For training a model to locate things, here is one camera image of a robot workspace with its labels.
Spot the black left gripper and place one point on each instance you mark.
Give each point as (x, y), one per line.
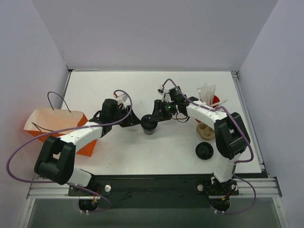
(128, 116)

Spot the orange paper bag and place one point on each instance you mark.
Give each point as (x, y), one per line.
(46, 119)

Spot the black cup lid on table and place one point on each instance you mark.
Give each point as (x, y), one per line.
(204, 150)

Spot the aluminium frame rail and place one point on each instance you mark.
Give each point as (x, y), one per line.
(261, 187)

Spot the brown cardboard cup carrier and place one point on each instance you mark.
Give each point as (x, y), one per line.
(205, 132)

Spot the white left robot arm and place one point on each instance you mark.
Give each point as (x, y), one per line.
(56, 160)

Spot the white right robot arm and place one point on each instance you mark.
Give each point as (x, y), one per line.
(231, 136)

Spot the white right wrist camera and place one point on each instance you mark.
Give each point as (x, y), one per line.
(165, 96)

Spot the black cup lid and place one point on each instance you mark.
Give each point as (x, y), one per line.
(204, 150)
(146, 123)

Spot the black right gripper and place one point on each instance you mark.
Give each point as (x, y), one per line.
(158, 110)

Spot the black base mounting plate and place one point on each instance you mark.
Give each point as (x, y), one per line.
(155, 200)

